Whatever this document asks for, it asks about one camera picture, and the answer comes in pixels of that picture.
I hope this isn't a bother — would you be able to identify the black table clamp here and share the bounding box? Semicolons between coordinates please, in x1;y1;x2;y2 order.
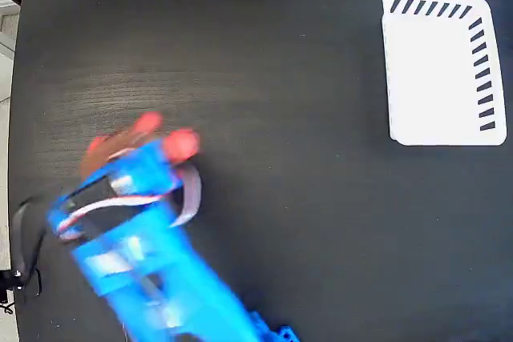
0;268;23;316

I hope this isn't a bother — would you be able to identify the red and white servo wire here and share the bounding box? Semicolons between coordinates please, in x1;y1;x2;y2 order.
55;192;173;239

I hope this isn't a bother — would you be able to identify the grey flat ribbon cable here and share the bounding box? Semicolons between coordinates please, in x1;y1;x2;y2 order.
170;162;203;228

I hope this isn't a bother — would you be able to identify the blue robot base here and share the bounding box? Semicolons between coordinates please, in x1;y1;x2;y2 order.
247;308;302;342

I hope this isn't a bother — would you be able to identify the black cable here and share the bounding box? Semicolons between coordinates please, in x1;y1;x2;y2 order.
10;196;46;307

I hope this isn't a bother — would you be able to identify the white plastic basket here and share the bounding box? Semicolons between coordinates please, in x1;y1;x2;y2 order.
380;0;508;147

